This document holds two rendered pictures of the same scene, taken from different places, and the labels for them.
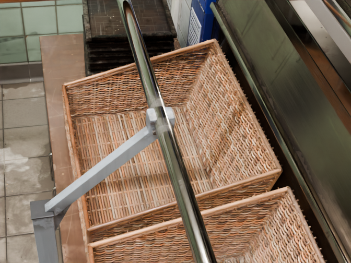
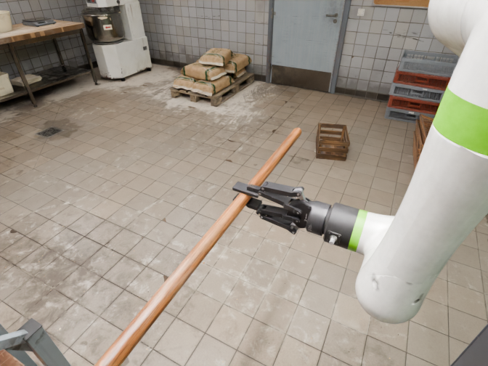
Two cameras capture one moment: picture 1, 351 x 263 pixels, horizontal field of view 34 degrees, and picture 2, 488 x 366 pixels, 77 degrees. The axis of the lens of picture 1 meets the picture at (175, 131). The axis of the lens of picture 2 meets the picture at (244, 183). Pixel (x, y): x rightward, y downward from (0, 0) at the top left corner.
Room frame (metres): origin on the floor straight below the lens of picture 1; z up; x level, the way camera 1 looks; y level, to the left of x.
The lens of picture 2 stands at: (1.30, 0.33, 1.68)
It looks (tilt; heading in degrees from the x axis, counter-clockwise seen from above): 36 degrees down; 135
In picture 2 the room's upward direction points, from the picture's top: straight up
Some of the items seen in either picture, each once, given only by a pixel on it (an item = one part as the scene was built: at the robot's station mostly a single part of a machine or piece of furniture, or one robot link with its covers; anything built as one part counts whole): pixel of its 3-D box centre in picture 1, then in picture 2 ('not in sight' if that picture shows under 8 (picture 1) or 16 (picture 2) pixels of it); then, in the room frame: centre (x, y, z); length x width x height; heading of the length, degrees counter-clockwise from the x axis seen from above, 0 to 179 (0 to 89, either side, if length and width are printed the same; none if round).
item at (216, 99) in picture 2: not in sight; (214, 84); (-2.38, 3.38, 0.07); 1.20 x 0.80 x 0.14; 108
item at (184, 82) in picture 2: not in sight; (192, 78); (-2.47, 3.04, 0.22); 0.62 x 0.36 x 0.15; 113
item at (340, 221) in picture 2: not in sight; (339, 226); (1.11, 0.83, 1.20); 0.12 x 0.06 x 0.09; 107
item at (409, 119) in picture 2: not in sight; (411, 111); (0.20, 4.50, 0.08); 0.60 x 0.40 x 0.16; 20
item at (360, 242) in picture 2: not in sight; (387, 242); (1.20, 0.85, 1.20); 0.14 x 0.13 x 0.11; 17
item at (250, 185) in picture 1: (158, 141); not in sight; (1.11, 0.04, 0.72); 0.56 x 0.49 x 0.28; 19
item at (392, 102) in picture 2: not in sight; (415, 99); (0.20, 4.50, 0.23); 0.60 x 0.40 x 0.16; 18
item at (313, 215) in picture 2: not in sight; (307, 214); (1.04, 0.81, 1.20); 0.09 x 0.07 x 0.08; 17
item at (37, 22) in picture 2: not in sight; (38, 22); (-4.22, 1.72, 0.94); 0.32 x 0.30 x 0.07; 18
